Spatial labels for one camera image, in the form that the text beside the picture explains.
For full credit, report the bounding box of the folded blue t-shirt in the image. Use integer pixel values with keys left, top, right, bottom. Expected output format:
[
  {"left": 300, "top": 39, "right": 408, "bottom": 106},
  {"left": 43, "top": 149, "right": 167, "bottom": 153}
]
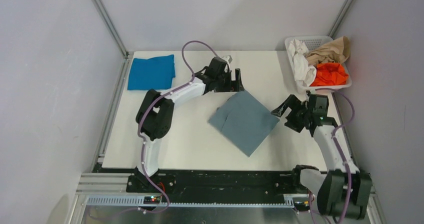
[{"left": 127, "top": 54, "right": 176, "bottom": 91}]

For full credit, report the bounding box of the right controller board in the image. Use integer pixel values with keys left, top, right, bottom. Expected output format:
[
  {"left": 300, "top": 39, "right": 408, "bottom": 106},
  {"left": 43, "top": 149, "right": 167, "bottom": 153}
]
[{"left": 293, "top": 201, "right": 311, "bottom": 214}]

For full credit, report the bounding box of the left aluminium corner post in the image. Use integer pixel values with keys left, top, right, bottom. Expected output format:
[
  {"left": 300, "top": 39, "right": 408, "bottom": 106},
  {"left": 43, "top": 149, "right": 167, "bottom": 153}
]
[{"left": 91, "top": 0, "right": 129, "bottom": 59}]

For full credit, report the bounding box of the beige crumpled t-shirt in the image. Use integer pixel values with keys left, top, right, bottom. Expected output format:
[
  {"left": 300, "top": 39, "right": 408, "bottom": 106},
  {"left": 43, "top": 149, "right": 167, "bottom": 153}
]
[{"left": 306, "top": 36, "right": 351, "bottom": 66}]

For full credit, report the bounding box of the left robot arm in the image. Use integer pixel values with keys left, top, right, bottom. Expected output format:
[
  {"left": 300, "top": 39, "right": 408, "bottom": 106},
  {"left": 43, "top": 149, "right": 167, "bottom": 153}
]
[{"left": 136, "top": 55, "right": 244, "bottom": 192}]

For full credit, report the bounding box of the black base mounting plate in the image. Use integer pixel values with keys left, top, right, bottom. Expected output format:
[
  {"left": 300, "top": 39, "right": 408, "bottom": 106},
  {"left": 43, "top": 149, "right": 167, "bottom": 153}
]
[{"left": 126, "top": 169, "right": 308, "bottom": 205}]

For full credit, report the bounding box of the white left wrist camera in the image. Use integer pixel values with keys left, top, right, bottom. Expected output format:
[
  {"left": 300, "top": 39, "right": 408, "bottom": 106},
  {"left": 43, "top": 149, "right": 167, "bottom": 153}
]
[{"left": 221, "top": 55, "right": 233, "bottom": 65}]

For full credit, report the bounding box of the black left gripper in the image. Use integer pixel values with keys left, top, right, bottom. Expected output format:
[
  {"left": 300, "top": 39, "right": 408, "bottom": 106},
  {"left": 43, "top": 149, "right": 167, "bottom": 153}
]
[{"left": 214, "top": 68, "right": 244, "bottom": 93}]

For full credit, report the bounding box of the grey-blue t-shirt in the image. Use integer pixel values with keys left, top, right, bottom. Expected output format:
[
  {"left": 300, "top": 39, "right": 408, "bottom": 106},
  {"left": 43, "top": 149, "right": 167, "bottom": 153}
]
[{"left": 208, "top": 90, "right": 280, "bottom": 157}]

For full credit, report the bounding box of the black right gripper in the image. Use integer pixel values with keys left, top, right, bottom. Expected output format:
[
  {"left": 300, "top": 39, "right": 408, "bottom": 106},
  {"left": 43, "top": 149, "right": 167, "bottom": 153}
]
[{"left": 271, "top": 94, "right": 312, "bottom": 133}]

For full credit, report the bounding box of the right aluminium corner post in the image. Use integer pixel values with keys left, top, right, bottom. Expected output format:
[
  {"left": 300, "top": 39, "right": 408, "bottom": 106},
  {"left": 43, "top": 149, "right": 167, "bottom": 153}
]
[{"left": 327, "top": 0, "right": 356, "bottom": 39}]

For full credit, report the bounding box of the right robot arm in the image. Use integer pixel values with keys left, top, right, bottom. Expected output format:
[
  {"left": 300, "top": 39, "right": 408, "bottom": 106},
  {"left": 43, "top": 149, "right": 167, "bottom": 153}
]
[{"left": 271, "top": 93, "right": 372, "bottom": 223}]

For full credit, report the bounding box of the white crumpled t-shirt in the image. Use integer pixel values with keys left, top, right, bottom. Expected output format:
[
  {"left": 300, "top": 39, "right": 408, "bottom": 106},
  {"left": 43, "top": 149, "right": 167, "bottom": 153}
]
[{"left": 286, "top": 38, "right": 317, "bottom": 87}]

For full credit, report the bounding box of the left controller board with leds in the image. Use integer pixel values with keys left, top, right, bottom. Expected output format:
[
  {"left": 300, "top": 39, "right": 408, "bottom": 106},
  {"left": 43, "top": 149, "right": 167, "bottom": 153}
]
[{"left": 143, "top": 195, "right": 162, "bottom": 205}]

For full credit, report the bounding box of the orange crumpled t-shirt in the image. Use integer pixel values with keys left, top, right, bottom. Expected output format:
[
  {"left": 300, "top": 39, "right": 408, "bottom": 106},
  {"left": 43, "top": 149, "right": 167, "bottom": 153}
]
[{"left": 310, "top": 62, "right": 349, "bottom": 87}]

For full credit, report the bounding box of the white plastic laundry basket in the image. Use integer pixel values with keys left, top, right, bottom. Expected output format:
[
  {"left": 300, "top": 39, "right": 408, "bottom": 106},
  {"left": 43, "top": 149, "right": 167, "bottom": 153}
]
[{"left": 284, "top": 35, "right": 353, "bottom": 93}]

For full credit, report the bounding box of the aluminium corner post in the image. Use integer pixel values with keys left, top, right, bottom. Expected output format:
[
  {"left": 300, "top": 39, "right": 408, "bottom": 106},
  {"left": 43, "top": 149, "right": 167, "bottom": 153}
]
[
  {"left": 327, "top": 0, "right": 356, "bottom": 39},
  {"left": 91, "top": 0, "right": 129, "bottom": 59}
]

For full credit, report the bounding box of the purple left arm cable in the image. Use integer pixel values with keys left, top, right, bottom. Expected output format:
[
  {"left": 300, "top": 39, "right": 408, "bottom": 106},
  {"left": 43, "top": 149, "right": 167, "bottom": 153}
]
[{"left": 137, "top": 40, "right": 221, "bottom": 215}]

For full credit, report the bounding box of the aluminium front frame rail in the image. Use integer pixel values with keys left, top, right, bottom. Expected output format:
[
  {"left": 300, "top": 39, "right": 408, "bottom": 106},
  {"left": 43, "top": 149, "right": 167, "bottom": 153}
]
[{"left": 77, "top": 165, "right": 372, "bottom": 220}]

